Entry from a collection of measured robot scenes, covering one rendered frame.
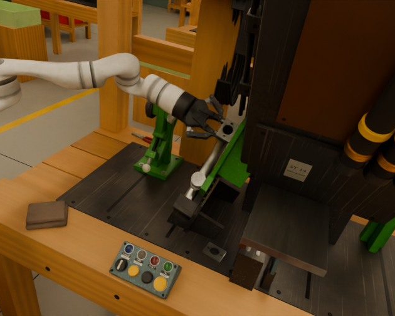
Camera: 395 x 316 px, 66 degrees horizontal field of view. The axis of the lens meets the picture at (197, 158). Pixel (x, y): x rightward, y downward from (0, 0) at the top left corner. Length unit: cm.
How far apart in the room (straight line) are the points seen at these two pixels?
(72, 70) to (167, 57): 47
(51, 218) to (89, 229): 10
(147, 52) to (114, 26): 15
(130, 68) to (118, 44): 39
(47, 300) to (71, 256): 104
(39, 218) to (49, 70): 38
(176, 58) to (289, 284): 85
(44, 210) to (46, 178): 22
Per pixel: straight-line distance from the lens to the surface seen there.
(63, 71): 85
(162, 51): 123
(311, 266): 62
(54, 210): 92
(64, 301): 185
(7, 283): 123
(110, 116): 134
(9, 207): 101
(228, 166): 74
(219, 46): 104
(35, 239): 90
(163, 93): 81
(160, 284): 74
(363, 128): 48
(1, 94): 87
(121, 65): 84
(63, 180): 110
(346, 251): 105
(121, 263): 77
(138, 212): 94
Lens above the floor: 155
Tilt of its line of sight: 33 degrees down
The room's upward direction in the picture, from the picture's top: 10 degrees clockwise
